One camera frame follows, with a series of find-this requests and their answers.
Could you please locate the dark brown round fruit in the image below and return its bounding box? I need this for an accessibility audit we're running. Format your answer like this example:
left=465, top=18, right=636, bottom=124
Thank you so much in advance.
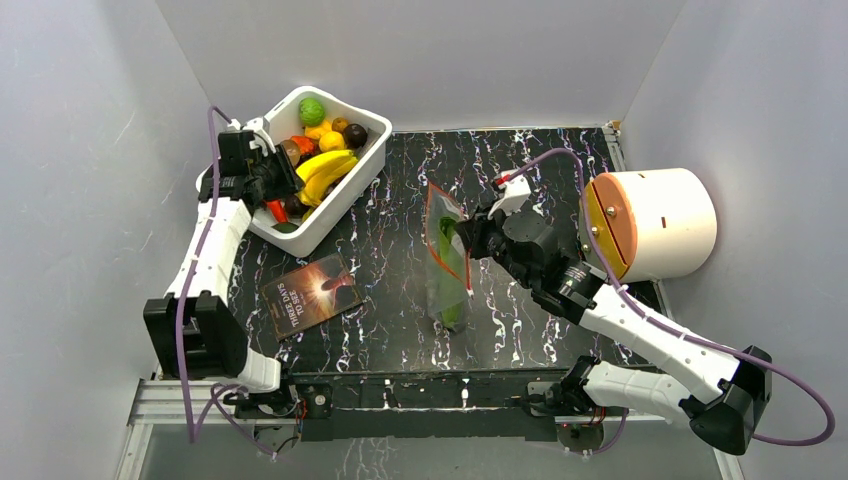
left=342, top=123, right=369, bottom=149

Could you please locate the dark book with orange cover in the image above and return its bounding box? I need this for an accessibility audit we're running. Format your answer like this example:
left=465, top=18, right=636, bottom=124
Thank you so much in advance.
left=260, top=253, right=364, bottom=341

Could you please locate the black base bar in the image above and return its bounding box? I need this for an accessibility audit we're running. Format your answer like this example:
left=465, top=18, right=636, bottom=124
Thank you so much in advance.
left=293, top=368, right=587, bottom=442

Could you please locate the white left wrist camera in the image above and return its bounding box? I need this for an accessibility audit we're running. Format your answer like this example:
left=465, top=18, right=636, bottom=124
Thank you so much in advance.
left=226, top=116, right=277, bottom=157

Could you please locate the green round fruit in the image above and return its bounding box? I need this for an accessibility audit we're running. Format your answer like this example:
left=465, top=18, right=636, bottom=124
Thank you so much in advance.
left=298, top=97, right=326, bottom=127

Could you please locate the clear zip top bag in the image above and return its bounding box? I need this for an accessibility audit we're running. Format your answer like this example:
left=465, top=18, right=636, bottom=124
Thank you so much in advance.
left=424, top=183, right=472, bottom=333

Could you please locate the red carrot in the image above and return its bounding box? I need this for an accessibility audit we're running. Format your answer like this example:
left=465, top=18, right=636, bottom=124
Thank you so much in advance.
left=266, top=199, right=289, bottom=223

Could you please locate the white plastic bin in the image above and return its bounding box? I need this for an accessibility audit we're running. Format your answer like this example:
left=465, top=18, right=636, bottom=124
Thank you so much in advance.
left=195, top=85, right=393, bottom=258

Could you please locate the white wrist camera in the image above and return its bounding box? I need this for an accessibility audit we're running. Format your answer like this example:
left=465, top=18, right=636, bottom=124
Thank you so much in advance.
left=488, top=170, right=531, bottom=219
left=226, top=116, right=277, bottom=157

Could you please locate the round cylinder with coloured lid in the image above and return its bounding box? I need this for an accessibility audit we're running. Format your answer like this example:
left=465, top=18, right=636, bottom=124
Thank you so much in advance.
left=579, top=168, right=717, bottom=283

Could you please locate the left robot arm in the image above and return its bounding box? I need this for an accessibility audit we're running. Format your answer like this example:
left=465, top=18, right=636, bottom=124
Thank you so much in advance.
left=143, top=125, right=302, bottom=416

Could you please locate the yellow banana bunch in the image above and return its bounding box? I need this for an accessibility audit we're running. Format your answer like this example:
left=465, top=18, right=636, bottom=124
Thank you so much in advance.
left=296, top=150, right=359, bottom=207

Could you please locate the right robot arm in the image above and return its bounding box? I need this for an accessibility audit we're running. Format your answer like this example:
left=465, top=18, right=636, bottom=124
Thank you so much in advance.
left=440, top=211, right=771, bottom=455

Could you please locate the green leafy vegetable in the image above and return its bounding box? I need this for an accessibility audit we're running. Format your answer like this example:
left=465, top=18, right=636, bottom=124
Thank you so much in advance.
left=434, top=216, right=468, bottom=333

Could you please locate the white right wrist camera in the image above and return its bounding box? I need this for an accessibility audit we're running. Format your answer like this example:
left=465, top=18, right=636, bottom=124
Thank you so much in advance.
left=488, top=170, right=531, bottom=219

